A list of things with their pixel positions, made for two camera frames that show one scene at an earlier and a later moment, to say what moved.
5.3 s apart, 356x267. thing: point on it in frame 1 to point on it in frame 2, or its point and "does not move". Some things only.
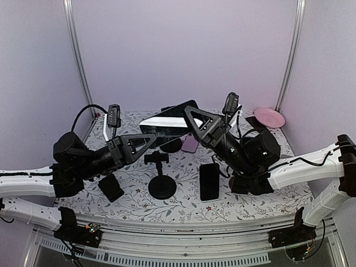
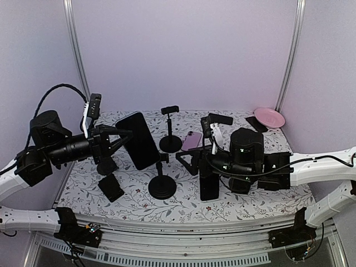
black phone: x=168 y=123 to x=141 y=146
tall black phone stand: x=161 y=187 does not move
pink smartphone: x=189 y=144 does not move
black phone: x=209 y=181 does not move
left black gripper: x=122 y=150 to x=99 y=142
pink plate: x=270 y=117 does not move
